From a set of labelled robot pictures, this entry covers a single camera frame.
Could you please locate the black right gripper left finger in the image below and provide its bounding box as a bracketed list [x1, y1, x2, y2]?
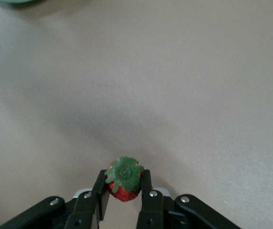
[0, 169, 111, 229]

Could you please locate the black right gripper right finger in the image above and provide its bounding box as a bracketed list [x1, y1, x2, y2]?
[136, 169, 242, 229]

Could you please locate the red strawberry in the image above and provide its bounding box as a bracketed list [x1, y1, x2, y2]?
[104, 156, 144, 203]

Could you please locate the pale green round plate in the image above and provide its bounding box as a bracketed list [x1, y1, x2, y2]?
[0, 0, 49, 5]

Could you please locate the brown table mat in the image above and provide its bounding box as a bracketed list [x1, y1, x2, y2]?
[0, 0, 273, 229]

